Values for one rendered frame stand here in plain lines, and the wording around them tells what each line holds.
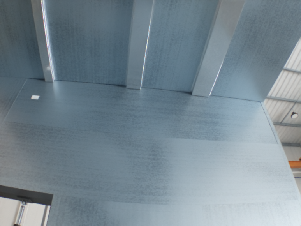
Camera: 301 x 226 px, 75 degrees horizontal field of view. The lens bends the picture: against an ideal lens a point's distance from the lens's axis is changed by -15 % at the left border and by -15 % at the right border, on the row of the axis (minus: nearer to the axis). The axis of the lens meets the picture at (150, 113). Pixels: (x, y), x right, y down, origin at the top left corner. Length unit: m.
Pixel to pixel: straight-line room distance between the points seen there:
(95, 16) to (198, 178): 1.24
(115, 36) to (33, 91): 0.80
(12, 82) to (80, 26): 0.81
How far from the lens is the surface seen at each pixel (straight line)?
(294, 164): 11.71
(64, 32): 1.70
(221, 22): 1.59
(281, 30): 1.84
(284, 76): 9.44
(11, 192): 1.43
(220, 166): 1.55
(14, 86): 2.04
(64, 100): 1.77
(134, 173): 1.38
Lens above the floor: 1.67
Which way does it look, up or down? 43 degrees up
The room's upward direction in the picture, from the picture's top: straight up
